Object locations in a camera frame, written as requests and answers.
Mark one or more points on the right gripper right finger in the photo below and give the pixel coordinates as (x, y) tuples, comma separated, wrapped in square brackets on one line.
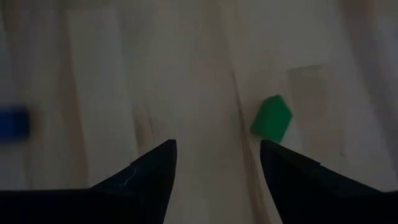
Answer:
[(311, 199)]

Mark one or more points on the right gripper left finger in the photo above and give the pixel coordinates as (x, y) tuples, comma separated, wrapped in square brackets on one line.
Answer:
[(124, 202)]

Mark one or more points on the green cube block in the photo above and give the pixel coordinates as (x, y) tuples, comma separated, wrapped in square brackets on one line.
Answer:
[(272, 119)]

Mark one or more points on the indigo long block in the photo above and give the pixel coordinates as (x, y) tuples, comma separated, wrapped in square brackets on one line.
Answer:
[(12, 124)]

